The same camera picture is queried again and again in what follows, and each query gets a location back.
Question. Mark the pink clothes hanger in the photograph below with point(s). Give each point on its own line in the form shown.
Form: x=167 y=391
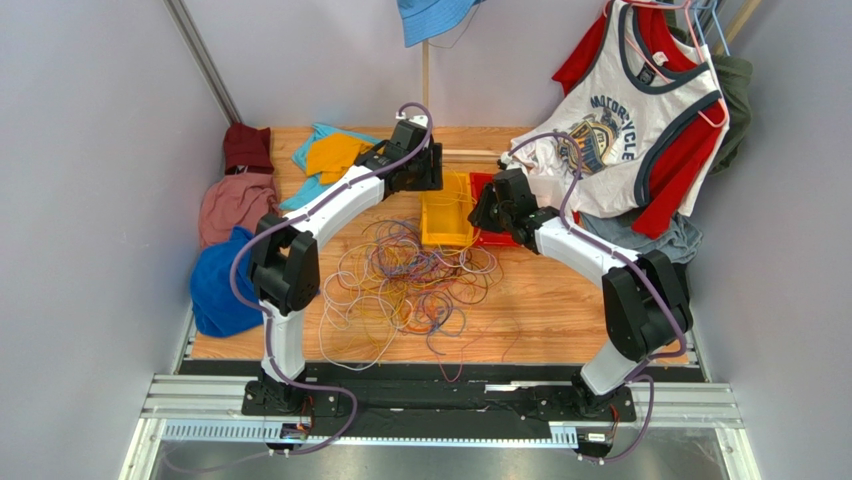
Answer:
x=653 y=78

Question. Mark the grey denim shorts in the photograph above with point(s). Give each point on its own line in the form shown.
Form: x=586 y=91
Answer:
x=680 y=241

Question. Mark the red plastic bin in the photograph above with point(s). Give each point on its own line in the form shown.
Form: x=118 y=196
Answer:
x=483 y=204

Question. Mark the olive green garment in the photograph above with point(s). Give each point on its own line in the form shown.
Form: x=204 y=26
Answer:
x=734 y=75

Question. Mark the white motorcycle tank top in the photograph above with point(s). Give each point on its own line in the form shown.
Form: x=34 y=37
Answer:
x=619 y=126

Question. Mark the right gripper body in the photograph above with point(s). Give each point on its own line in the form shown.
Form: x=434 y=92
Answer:
x=483 y=212

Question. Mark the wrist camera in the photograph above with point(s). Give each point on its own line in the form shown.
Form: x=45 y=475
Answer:
x=508 y=162
x=420 y=120

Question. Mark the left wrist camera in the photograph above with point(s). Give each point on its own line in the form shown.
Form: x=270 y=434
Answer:
x=420 y=120

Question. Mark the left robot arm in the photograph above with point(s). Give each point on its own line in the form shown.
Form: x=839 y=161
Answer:
x=283 y=256

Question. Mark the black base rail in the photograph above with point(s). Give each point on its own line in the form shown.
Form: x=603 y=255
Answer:
x=444 y=402

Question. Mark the white plastic bin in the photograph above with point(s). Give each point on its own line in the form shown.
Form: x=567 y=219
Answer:
x=549 y=191

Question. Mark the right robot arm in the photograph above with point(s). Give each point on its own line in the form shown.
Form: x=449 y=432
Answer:
x=645 y=301

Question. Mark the aluminium corner profile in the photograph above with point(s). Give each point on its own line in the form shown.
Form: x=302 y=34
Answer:
x=193 y=38

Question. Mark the yellow plastic bin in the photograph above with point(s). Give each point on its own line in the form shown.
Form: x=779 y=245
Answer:
x=444 y=213

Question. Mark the blue cloth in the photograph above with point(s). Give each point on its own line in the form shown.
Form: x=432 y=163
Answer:
x=217 y=312

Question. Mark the mustard yellow shirt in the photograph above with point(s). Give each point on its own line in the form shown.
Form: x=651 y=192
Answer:
x=330 y=158

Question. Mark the pink cloth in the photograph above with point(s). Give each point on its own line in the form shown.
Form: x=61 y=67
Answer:
x=236 y=200

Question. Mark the maroon cloth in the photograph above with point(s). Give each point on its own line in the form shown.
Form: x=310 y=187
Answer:
x=247 y=149

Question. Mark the blue bucket hat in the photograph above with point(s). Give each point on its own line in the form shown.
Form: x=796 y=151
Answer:
x=423 y=20

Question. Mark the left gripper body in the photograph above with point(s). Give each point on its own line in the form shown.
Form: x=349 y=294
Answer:
x=425 y=174

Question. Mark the wooden stand pole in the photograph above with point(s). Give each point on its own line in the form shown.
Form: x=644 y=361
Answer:
x=479 y=144

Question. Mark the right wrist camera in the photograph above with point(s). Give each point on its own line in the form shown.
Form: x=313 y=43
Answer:
x=508 y=162

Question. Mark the cyan shirt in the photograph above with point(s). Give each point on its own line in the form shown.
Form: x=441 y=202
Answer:
x=310 y=188

